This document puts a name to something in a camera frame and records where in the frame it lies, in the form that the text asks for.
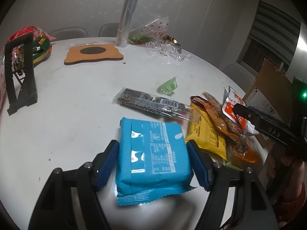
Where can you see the green jelly cup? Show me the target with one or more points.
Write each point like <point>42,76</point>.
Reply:
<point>168,87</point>

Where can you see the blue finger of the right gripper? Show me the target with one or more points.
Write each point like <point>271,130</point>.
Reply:
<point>259,113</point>

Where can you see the clear cellophane roll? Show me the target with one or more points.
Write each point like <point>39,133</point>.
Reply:
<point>125,23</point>

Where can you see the cardboard box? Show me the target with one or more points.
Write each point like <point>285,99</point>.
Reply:
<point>271,93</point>

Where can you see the white chair right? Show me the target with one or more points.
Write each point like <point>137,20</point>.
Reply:
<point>242,77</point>

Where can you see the window with striped blind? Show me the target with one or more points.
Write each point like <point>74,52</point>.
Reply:
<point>273,36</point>

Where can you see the orange clear snack bag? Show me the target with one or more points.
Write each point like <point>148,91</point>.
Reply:
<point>239,153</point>

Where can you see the crumpled clear plastic wrap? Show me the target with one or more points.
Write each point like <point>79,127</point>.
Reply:
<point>168,49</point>

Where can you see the black phone stand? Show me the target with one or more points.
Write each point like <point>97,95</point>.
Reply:
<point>20,84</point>

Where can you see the yellow snack packet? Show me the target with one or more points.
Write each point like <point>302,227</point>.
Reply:
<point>204,133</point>

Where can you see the blue snack packet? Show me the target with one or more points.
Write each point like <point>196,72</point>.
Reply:
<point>153,162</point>

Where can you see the polka dot cellophane bag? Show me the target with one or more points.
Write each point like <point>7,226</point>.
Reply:
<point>149,32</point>

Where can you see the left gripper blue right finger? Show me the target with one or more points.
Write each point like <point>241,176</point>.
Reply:
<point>202,165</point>

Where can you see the brown sesame bar red label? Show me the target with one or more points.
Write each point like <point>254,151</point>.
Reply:
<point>230,99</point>

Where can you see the stainless steel refrigerator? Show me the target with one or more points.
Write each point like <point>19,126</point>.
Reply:
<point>298,66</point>

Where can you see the red green snack bag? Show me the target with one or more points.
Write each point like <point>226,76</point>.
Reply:
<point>41,46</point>

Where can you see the gold foil wrapper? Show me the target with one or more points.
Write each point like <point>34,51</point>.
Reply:
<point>171,40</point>

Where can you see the dark seed bar clear wrapper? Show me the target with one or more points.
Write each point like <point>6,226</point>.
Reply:
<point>153,104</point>

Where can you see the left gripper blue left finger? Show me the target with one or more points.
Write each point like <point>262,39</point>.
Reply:
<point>105,163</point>

